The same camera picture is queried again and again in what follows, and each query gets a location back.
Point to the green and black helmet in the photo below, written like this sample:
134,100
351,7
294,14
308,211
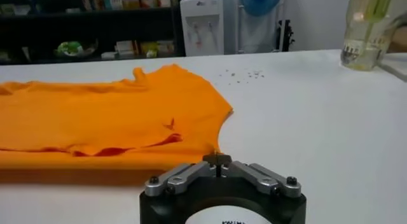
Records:
70,48

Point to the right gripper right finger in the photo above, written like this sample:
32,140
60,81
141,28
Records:
260,179

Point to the white and red carton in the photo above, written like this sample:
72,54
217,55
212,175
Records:
125,47

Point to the black shelving unit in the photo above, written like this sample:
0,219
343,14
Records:
95,13

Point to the yellow and white carton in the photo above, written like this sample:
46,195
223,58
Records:
130,1

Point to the white and orange carton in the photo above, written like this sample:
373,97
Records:
149,1

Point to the small white carton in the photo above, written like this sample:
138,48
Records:
109,55

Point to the black tripod stand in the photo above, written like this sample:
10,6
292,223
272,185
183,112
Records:
284,37

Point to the clear bottle with green lid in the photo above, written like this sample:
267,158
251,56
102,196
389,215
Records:
362,44

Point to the white side table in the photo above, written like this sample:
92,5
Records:
397,64

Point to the orange t-shirt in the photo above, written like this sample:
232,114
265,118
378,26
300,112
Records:
95,117

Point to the white water dispenser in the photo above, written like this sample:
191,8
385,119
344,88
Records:
202,37

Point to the blue water jug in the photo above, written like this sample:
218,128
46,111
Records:
260,2

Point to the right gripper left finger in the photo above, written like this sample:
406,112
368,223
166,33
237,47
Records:
184,177

